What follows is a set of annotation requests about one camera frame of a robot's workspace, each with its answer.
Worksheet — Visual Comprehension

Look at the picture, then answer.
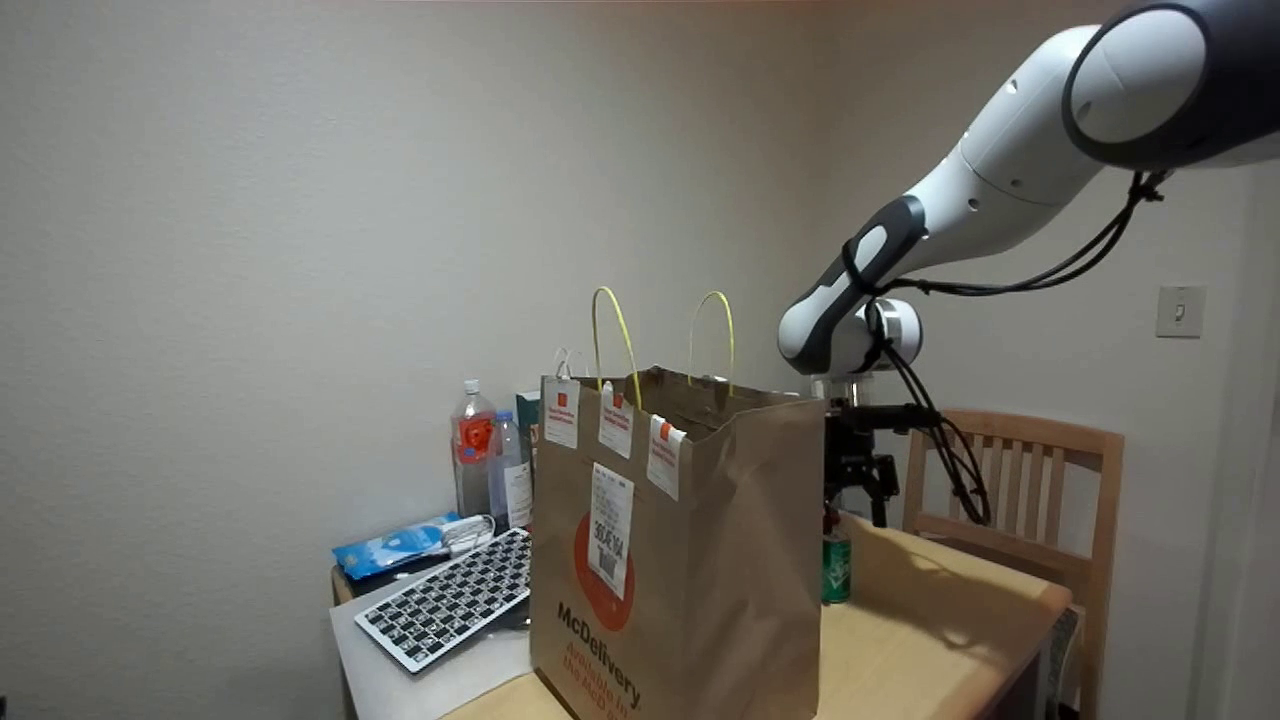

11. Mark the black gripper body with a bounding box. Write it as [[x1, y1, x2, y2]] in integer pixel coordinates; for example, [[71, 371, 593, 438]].
[[825, 426, 902, 499]]

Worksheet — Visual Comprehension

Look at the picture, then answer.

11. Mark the green can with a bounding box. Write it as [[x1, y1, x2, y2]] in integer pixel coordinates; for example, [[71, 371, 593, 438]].
[[819, 533, 857, 608]]

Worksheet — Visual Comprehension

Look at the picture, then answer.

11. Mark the brown paper bag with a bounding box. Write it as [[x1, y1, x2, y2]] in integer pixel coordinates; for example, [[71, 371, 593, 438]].
[[527, 281, 833, 720]]

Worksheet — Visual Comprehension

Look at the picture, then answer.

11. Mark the wooden chair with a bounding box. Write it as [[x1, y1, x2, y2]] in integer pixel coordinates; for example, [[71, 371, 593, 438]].
[[902, 403, 1129, 720]]

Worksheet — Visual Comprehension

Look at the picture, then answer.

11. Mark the clear plastic bottle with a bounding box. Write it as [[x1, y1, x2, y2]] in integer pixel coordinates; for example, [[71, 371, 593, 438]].
[[492, 407, 527, 533]]

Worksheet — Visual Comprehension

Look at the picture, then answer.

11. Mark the red label plastic bottle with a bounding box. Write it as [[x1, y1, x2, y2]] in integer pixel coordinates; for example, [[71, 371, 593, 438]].
[[449, 374, 505, 520]]

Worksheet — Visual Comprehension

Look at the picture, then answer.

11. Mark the black white keyboard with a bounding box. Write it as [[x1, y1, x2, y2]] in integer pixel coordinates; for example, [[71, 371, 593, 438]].
[[353, 522, 537, 676]]

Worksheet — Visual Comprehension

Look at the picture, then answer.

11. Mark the blue tissue pack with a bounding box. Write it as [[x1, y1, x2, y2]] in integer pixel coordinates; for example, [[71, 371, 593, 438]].
[[331, 513, 498, 591]]

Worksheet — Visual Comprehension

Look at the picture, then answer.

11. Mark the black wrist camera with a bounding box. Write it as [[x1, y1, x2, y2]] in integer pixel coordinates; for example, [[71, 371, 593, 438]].
[[830, 400, 946, 435]]

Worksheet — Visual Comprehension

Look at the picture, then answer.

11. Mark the white light switch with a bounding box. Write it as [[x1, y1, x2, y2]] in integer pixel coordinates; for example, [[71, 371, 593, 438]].
[[1151, 282, 1210, 345]]

